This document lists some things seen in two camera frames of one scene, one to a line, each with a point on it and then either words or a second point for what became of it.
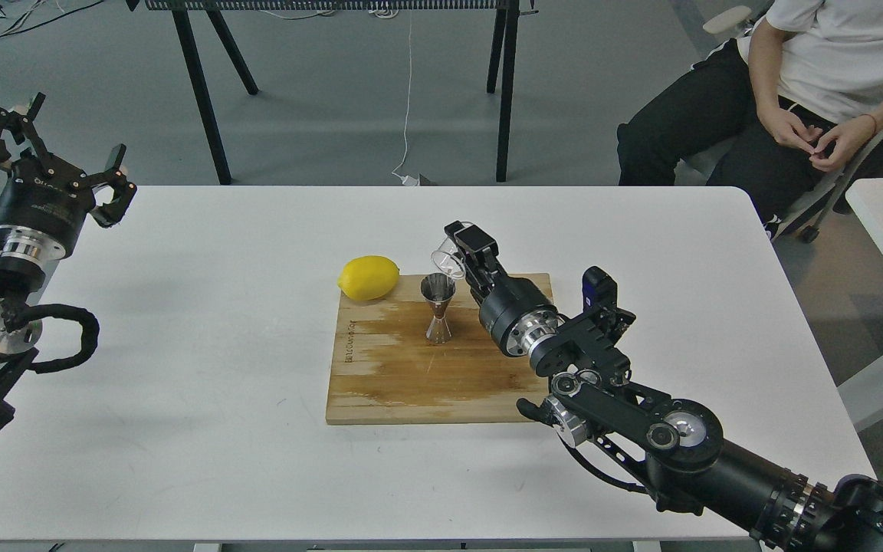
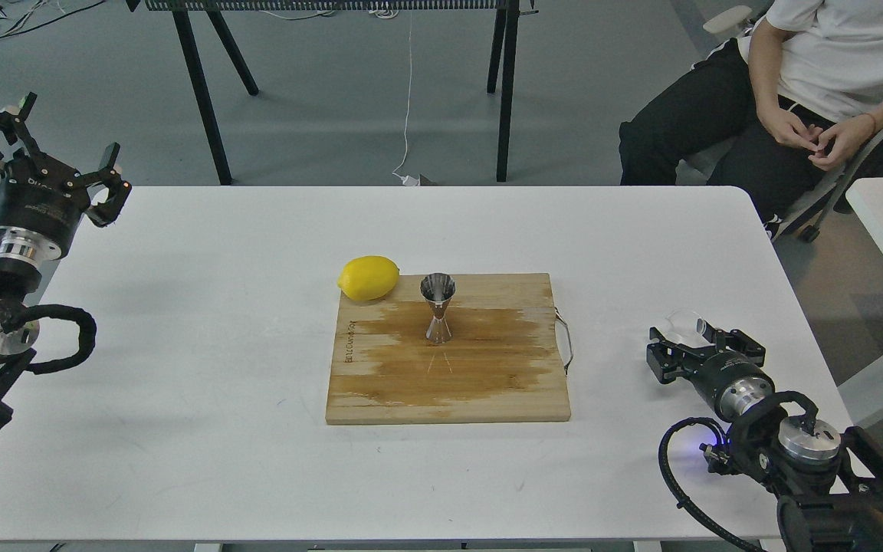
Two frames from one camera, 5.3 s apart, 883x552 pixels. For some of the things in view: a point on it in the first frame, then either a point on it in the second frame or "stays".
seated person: x=788 y=104 stays
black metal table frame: x=506 y=20 stays
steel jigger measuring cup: x=438 y=289 stays
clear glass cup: x=449 y=258 -> x=681 y=326
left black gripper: x=40 y=211 stays
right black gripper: x=519 y=316 -> x=732 y=382
